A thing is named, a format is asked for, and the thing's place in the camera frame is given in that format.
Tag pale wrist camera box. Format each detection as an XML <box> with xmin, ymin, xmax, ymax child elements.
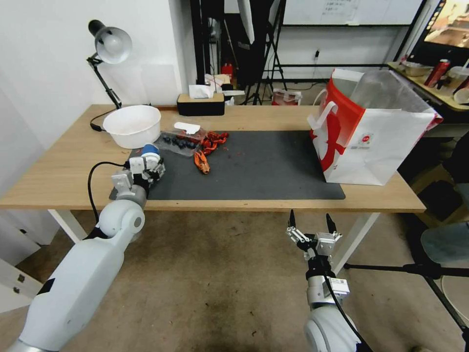
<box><xmin>316</xmin><ymin>231</ymin><xmax>336</xmax><ymax>256</ymax></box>
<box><xmin>129</xmin><ymin>155</ymin><xmax>148</xmax><ymax>174</ymax></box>

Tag black monitor screen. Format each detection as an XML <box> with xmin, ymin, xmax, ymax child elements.
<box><xmin>406</xmin><ymin>0</ymin><xmax>469</xmax><ymax>67</ymax></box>

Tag black desk lamp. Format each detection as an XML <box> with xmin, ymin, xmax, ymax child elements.
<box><xmin>86</xmin><ymin>19</ymin><xmax>133</xmax><ymax>110</ymax></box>

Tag single red crayfish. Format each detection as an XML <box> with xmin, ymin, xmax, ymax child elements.
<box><xmin>193</xmin><ymin>148</ymin><xmax>213</xmax><ymax>176</ymax></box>

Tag wooden table white legs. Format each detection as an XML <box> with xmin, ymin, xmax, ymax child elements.
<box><xmin>0</xmin><ymin>104</ymin><xmax>427</xmax><ymax>279</ymax></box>

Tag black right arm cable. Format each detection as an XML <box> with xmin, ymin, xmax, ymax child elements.
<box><xmin>320</xmin><ymin>270</ymin><xmax>371</xmax><ymax>352</ymax></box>

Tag white round bowl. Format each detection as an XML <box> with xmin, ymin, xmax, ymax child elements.
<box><xmin>102</xmin><ymin>105</ymin><xmax>162</xmax><ymax>149</ymax></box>

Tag clear takeout box with blueberries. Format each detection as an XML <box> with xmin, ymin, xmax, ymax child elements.
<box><xmin>157</xmin><ymin>121</ymin><xmax>210</xmax><ymax>158</ymax></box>

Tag black tissue box wooden lid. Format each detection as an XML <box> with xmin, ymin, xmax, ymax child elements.
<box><xmin>176</xmin><ymin>84</ymin><xmax>225</xmax><ymax>117</ymax></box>

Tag red white delivery bag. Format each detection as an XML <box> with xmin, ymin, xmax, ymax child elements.
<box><xmin>307</xmin><ymin>67</ymin><xmax>444</xmax><ymax>187</ymax></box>

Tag red crayfish pile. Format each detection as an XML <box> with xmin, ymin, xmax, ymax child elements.
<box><xmin>199</xmin><ymin>131</ymin><xmax>231</xmax><ymax>153</ymax></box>

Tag black table mat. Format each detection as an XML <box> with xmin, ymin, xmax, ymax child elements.
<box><xmin>126</xmin><ymin>130</ymin><xmax>346</xmax><ymax>201</ymax></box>

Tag black folding tripod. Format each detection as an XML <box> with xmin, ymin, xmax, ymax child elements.
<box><xmin>243</xmin><ymin>0</ymin><xmax>295</xmax><ymax>106</ymax></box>

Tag red soda can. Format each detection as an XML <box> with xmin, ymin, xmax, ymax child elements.
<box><xmin>425</xmin><ymin>58</ymin><xmax>452</xmax><ymax>88</ymax></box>

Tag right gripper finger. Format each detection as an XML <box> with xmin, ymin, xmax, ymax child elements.
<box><xmin>286</xmin><ymin>209</ymin><xmax>313</xmax><ymax>245</ymax></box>
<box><xmin>325</xmin><ymin>213</ymin><xmax>344</xmax><ymax>243</ymax></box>

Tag white low cabinet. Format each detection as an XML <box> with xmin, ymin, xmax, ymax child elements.
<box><xmin>0</xmin><ymin>212</ymin><xmax>60</xmax><ymax>313</ymax></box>

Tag black lamp power cable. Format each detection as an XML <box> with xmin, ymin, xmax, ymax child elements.
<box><xmin>89</xmin><ymin>108</ymin><xmax>122</xmax><ymax>132</ymax></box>

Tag grey chair seat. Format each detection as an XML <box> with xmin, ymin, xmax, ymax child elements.
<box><xmin>420</xmin><ymin>222</ymin><xmax>469</xmax><ymax>265</ymax></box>

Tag yellow side table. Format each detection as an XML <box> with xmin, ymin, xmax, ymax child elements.
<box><xmin>387</xmin><ymin>61</ymin><xmax>469</xmax><ymax>111</ymax></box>

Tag whiteboard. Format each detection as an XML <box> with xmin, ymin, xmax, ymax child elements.
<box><xmin>282</xmin><ymin>0</ymin><xmax>426</xmax><ymax>27</ymax></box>

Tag black light stand legs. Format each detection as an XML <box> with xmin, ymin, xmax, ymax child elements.
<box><xmin>344</xmin><ymin>256</ymin><xmax>469</xmax><ymax>340</ymax></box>

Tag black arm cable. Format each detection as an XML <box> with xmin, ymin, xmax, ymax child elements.
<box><xmin>87</xmin><ymin>161</ymin><xmax>131</xmax><ymax>236</ymax></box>
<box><xmin>320</xmin><ymin>270</ymin><xmax>371</xmax><ymax>352</ymax></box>

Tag metal bowl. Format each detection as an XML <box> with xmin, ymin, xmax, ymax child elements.
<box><xmin>401</xmin><ymin>61</ymin><xmax>433</xmax><ymax>77</ymax></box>

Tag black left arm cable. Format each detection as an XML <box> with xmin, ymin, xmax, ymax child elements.
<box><xmin>87</xmin><ymin>161</ymin><xmax>131</xmax><ymax>236</ymax></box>

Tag red plastic bag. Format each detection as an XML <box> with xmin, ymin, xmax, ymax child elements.
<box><xmin>272</xmin><ymin>88</ymin><xmax>303</xmax><ymax>107</ymax></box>

